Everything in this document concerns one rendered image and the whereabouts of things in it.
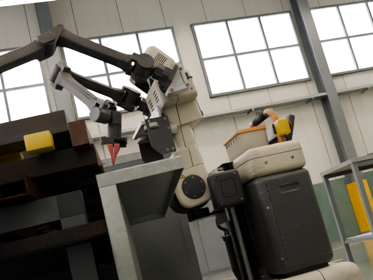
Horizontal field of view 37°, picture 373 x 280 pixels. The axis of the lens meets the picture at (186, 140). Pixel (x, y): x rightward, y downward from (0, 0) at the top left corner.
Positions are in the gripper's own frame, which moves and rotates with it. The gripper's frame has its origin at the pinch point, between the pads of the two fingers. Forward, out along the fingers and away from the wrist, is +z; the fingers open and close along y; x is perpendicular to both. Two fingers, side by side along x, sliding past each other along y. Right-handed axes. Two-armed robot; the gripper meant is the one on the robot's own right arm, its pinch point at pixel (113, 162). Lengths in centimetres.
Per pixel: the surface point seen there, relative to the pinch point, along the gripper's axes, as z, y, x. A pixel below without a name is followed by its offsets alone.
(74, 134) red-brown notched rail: 9, -5, -81
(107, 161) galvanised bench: -16, -7, 81
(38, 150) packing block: 13, -13, -81
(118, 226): 31, 6, -85
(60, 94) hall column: -308, -156, 881
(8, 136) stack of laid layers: 9, -21, -78
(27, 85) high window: -333, -226, 901
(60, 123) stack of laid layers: 5, -9, -78
